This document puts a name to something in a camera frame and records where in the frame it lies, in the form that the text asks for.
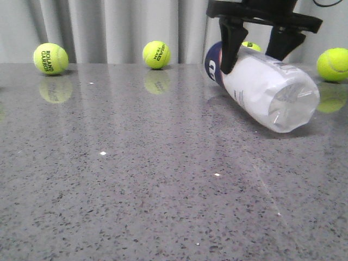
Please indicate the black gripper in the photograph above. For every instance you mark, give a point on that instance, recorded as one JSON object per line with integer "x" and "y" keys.
{"x": 285, "y": 35}

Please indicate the white blue tennis ball can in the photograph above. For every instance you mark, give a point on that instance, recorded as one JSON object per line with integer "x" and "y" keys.
{"x": 279, "y": 96}

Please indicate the Wilson tennis ball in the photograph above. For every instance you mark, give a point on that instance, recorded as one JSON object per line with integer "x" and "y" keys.
{"x": 251, "y": 45}

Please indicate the plain yellow tennis ball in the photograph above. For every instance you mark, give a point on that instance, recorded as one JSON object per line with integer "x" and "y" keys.
{"x": 332, "y": 64}

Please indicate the Head Team tennis ball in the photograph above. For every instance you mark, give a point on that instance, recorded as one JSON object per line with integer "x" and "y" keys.
{"x": 156, "y": 54}

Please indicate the Roland Garros tennis ball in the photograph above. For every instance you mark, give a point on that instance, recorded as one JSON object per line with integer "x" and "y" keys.
{"x": 50, "y": 59}

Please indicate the grey curtain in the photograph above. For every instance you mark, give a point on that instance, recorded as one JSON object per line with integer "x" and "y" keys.
{"x": 112, "y": 32}

